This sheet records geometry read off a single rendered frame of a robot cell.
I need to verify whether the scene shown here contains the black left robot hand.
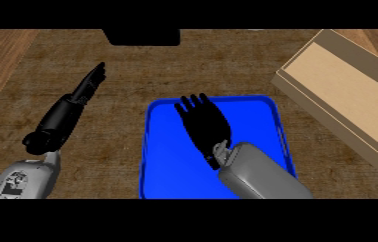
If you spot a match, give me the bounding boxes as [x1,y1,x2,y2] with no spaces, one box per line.
[20,61,107,156]

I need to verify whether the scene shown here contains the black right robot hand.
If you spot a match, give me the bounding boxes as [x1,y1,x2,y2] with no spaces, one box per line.
[172,92,233,171]

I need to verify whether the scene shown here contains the black rectangular object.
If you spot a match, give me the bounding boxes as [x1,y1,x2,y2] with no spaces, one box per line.
[102,28,181,47]

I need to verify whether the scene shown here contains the cardboard box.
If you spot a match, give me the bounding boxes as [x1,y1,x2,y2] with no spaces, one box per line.
[268,28,378,169]

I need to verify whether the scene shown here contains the blue plastic tray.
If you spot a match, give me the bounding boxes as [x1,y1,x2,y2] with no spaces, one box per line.
[137,94,298,200]

